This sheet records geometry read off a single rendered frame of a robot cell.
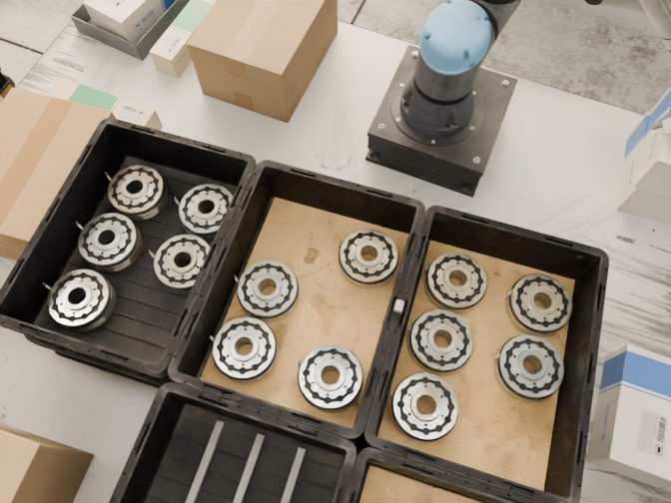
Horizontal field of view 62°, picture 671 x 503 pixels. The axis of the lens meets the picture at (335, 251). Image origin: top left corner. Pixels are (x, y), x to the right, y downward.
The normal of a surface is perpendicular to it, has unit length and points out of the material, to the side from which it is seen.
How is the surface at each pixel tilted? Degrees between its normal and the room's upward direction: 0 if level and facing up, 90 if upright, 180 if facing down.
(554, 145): 0
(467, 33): 10
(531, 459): 0
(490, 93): 2
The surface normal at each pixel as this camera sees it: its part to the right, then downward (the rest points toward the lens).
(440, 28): -0.07, -0.26
